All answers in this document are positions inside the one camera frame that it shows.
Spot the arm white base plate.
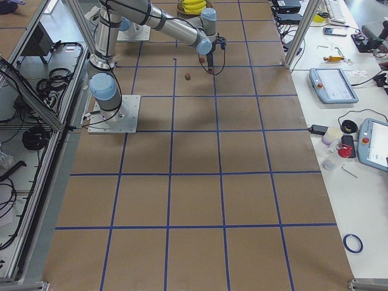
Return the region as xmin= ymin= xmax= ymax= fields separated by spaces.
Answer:
xmin=87 ymin=95 xmax=141 ymax=134
xmin=117 ymin=23 xmax=151 ymax=42

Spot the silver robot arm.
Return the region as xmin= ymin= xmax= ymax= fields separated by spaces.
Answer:
xmin=119 ymin=17 xmax=143 ymax=37
xmin=87 ymin=1 xmax=226 ymax=122

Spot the aluminium frame post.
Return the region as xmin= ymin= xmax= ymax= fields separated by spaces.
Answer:
xmin=284 ymin=0 xmax=320 ymax=69

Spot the black power adapter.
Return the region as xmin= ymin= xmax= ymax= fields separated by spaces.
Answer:
xmin=308 ymin=124 xmax=328 ymax=136

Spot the near teach pendant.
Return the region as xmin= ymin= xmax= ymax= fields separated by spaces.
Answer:
xmin=357 ymin=118 xmax=387 ymax=172

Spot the far teach pendant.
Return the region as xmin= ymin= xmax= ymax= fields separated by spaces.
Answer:
xmin=309 ymin=68 xmax=359 ymax=104

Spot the black round dish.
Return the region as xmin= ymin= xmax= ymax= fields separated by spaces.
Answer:
xmin=340 ymin=119 xmax=358 ymax=134

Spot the teach pendant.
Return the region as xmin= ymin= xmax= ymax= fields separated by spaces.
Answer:
xmin=309 ymin=68 xmax=359 ymax=104
xmin=357 ymin=118 xmax=387 ymax=172

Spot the black coiled cable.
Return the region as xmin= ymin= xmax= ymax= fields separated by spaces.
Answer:
xmin=22 ymin=125 xmax=49 ymax=152

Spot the red emergency stop button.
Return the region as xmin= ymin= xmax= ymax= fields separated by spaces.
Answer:
xmin=336 ymin=144 xmax=353 ymax=158

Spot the black smartphone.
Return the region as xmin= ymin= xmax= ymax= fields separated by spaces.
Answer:
xmin=323 ymin=27 xmax=347 ymax=37

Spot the brown wicker basket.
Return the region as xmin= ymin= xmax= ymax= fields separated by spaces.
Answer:
xmin=176 ymin=2 xmax=192 ymax=16

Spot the white paper cup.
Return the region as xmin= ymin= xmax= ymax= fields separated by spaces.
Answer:
xmin=321 ymin=127 xmax=343 ymax=146

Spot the silver allen key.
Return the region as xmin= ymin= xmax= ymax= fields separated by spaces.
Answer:
xmin=341 ymin=164 xmax=358 ymax=179

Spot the black monitor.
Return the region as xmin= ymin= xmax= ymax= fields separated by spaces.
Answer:
xmin=21 ymin=22 xmax=54 ymax=64

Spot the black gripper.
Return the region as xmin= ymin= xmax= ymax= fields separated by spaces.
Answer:
xmin=206 ymin=33 xmax=226 ymax=67

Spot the yellow banana bunch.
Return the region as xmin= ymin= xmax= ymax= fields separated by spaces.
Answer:
xmin=181 ymin=0 xmax=207 ymax=15

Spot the white keyboard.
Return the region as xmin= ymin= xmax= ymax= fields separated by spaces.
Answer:
xmin=323 ymin=0 xmax=346 ymax=24

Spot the blue tape roll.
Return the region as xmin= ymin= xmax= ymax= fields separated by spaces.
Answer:
xmin=343 ymin=233 xmax=364 ymax=254

